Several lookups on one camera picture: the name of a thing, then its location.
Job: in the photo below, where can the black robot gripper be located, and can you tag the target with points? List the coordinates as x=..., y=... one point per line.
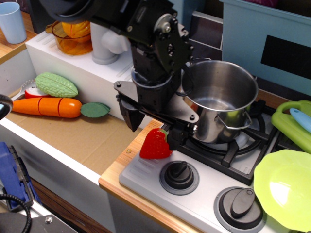
x=162, y=101

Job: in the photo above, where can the red toy strawberry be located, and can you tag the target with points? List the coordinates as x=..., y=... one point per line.
x=155, y=145

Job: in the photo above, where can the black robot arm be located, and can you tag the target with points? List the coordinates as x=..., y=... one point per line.
x=160, y=51

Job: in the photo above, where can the stainless steel pot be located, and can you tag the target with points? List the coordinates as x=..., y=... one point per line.
x=221, y=95

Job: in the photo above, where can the black left stove knob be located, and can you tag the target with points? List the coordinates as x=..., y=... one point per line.
x=179, y=178

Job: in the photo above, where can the black stove knob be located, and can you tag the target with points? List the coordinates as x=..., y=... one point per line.
x=179, y=178
x=238, y=210

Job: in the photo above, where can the brown cardboard sheet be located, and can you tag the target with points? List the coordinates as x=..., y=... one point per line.
x=94, y=142

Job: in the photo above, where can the white toy sink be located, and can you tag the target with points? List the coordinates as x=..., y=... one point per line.
x=62, y=183

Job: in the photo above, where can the grey toy stove top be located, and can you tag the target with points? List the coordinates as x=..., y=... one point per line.
x=196, y=208

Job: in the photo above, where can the black stove grate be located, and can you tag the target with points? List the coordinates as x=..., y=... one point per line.
x=238, y=158

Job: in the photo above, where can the orange toy carrot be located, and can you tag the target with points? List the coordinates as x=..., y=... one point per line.
x=59, y=107

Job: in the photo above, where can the grey toy faucet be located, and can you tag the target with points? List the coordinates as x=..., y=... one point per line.
x=107, y=45

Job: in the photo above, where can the orange transparent measuring cup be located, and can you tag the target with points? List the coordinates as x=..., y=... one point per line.
x=70, y=46

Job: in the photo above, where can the green toy bitter gourd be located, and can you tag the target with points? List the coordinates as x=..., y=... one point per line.
x=55, y=85

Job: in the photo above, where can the black right stove knob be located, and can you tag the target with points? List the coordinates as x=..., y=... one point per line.
x=238, y=210

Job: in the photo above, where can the orange toy pumpkin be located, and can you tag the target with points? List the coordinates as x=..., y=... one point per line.
x=76, y=30

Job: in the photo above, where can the red white toy radish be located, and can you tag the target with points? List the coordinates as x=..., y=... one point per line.
x=34, y=92

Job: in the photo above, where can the green plastic cutting board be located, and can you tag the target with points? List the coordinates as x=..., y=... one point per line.
x=289, y=127

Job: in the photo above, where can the lime green plastic plate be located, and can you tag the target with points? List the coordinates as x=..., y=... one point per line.
x=282, y=183

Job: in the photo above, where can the teal storage bin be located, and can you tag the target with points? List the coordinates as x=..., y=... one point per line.
x=271, y=44

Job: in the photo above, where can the blue black clamp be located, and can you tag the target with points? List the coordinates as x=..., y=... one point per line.
x=14, y=176

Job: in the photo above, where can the light blue plastic cup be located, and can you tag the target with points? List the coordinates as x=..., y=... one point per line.
x=11, y=23

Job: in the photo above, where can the blue plastic utensil handle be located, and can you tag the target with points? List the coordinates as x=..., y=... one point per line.
x=301, y=118

